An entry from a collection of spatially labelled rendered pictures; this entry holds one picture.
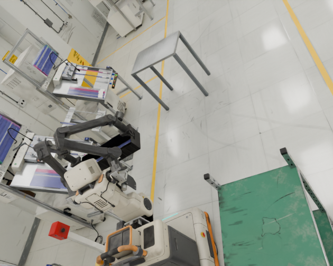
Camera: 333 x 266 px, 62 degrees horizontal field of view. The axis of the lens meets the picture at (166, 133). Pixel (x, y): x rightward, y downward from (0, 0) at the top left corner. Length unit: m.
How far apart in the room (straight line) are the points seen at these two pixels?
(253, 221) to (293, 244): 0.21
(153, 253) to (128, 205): 0.41
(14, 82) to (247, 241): 3.59
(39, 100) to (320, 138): 3.53
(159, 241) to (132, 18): 5.99
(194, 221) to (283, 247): 1.22
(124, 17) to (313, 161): 5.68
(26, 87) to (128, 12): 3.71
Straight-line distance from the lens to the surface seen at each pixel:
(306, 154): 2.71
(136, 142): 2.18
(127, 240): 2.02
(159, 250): 1.94
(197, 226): 2.49
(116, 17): 7.31
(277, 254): 1.42
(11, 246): 4.91
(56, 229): 3.06
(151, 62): 3.54
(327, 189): 2.52
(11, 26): 6.21
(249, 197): 1.55
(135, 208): 2.19
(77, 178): 1.97
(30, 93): 4.31
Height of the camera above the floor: 2.25
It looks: 36 degrees down
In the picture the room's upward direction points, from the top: 47 degrees counter-clockwise
